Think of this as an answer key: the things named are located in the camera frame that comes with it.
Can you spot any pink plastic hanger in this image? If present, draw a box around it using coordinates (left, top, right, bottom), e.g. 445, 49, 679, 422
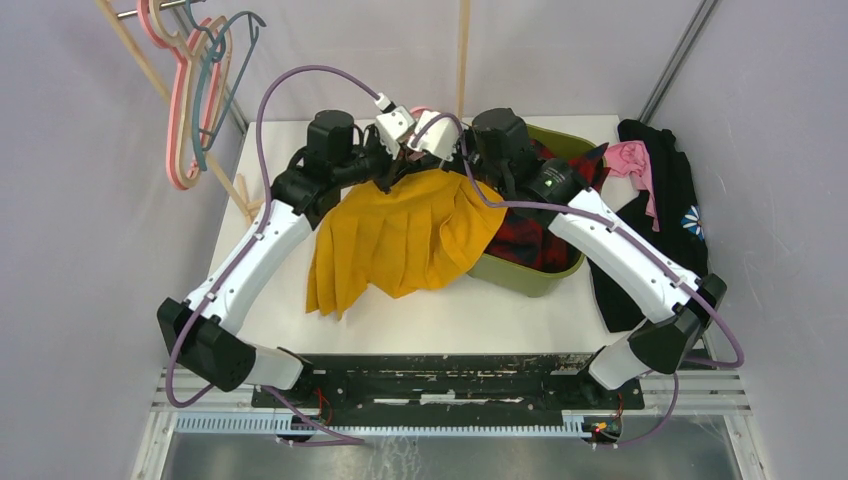
136, 0, 203, 190
407, 106, 429, 162

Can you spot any yellow skirt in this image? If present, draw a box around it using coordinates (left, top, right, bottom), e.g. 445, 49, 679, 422
305, 170, 506, 316

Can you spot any red plaid skirt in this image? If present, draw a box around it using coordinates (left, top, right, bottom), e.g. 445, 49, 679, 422
485, 148, 610, 273

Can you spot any olive green plastic basket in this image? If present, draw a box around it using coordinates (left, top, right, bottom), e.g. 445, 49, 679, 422
467, 125, 609, 298

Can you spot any grey blue plastic hanger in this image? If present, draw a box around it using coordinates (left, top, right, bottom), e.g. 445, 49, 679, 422
183, 5, 267, 172

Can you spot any beige wooden hanger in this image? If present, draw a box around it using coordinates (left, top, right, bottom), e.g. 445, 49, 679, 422
137, 1, 232, 190

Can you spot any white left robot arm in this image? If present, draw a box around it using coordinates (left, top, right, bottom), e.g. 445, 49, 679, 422
156, 106, 415, 407

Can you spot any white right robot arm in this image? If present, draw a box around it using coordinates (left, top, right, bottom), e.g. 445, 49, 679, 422
454, 108, 727, 408

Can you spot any wooden clothes rack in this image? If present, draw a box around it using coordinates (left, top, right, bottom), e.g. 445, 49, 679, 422
96, 0, 472, 224

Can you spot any pink garment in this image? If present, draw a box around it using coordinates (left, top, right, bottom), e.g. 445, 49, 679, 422
604, 140, 660, 232

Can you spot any black garment with flower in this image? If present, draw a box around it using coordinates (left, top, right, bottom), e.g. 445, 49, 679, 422
589, 119, 710, 334

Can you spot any metal rack rod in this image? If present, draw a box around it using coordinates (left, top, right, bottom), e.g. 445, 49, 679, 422
115, 0, 205, 21

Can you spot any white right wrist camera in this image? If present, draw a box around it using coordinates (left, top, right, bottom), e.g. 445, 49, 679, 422
407, 109, 463, 162

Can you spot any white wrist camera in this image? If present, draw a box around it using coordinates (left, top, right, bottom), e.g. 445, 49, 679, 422
407, 109, 463, 162
374, 93, 416, 160

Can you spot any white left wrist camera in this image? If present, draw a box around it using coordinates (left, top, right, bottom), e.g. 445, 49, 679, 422
374, 93, 416, 160

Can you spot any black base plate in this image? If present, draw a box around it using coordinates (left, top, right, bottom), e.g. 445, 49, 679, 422
282, 353, 645, 427

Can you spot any white cable duct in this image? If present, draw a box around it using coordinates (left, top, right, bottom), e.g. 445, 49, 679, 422
174, 411, 590, 439

